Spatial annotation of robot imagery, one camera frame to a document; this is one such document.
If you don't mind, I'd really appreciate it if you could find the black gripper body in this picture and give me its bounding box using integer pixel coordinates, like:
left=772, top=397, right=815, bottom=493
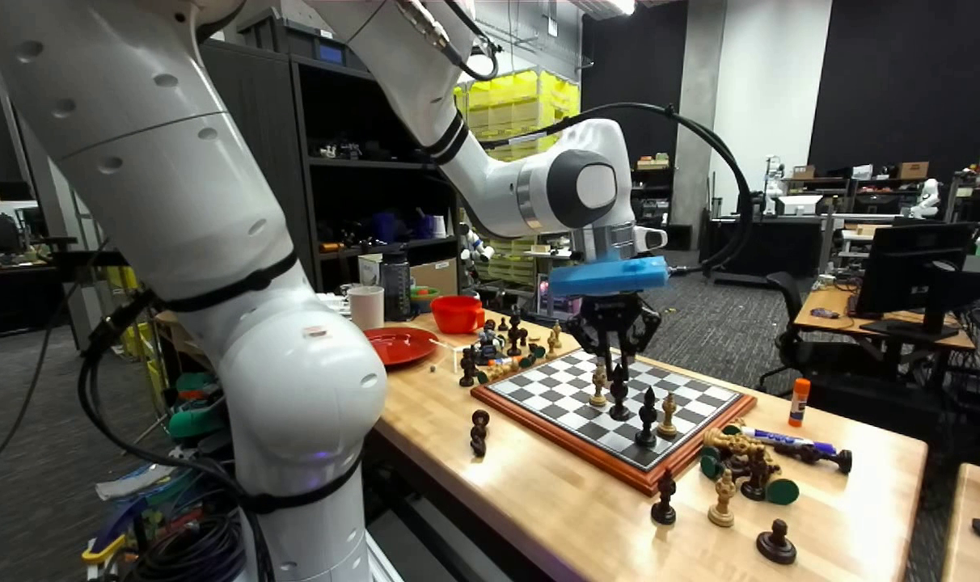
left=576, top=296, right=662, bottom=338

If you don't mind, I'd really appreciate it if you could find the wood framed chess board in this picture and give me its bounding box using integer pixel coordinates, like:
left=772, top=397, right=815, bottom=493
left=470, top=341, right=761, bottom=498

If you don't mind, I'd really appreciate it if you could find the dark brown chess piece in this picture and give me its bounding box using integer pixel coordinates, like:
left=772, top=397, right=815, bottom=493
left=740, top=450, right=781, bottom=501

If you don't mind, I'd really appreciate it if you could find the short black chess pawn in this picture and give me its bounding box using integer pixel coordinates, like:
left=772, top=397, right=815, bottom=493
left=754, top=515, right=799, bottom=565

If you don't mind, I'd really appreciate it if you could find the red cup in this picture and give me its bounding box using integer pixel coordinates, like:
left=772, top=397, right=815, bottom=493
left=430, top=294, right=490, bottom=338

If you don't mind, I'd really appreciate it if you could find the black office chair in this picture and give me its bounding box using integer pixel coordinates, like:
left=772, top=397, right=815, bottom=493
left=758, top=268, right=837, bottom=397

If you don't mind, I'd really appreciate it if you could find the orange capped glue stick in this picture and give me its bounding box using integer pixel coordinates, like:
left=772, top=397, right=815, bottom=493
left=785, top=376, right=815, bottom=429

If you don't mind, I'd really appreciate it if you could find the red plate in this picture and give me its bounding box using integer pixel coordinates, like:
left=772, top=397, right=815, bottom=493
left=362, top=322, right=442, bottom=370

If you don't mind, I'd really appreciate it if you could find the purple and black toy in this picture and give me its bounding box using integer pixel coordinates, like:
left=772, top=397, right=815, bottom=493
left=754, top=428, right=853, bottom=479

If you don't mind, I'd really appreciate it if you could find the wooden top desk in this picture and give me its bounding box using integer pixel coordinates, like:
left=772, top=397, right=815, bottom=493
left=793, top=281, right=978, bottom=352

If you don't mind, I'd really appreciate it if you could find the dark bottle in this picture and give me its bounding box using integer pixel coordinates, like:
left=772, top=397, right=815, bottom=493
left=379, top=249, right=415, bottom=322

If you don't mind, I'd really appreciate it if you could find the white cup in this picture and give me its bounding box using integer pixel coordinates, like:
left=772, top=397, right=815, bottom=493
left=340, top=281, right=389, bottom=332

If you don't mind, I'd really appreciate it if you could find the yellow bin shelving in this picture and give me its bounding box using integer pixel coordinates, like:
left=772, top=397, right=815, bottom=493
left=450, top=69, right=581, bottom=287

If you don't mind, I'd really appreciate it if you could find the black computer monitor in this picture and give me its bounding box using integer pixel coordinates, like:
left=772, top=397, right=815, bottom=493
left=853, top=220, right=978, bottom=319

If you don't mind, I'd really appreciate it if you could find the black storage shelf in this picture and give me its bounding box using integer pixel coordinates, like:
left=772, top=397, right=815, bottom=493
left=200, top=20, right=467, bottom=326

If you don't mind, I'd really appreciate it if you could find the green plastic object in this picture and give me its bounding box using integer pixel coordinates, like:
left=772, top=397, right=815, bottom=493
left=166, top=369, right=227, bottom=442

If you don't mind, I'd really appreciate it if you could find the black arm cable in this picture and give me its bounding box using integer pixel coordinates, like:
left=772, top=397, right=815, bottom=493
left=477, top=98, right=758, bottom=277

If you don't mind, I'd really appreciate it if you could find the pile of coloured cables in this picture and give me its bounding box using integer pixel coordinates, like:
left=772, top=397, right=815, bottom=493
left=79, top=450, right=255, bottom=582

